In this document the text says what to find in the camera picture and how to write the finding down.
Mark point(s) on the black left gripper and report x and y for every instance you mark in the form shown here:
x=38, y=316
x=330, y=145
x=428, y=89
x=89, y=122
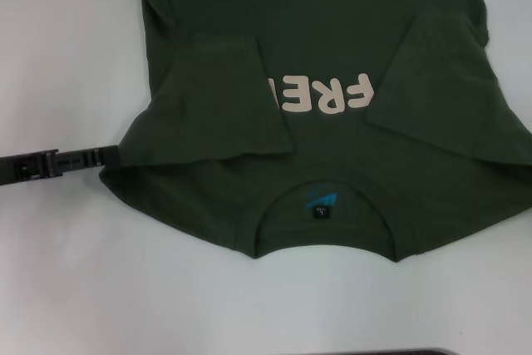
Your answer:
x=27, y=168

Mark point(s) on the dark green FREE! t-shirt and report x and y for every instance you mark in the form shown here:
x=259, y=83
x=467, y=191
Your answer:
x=332, y=39

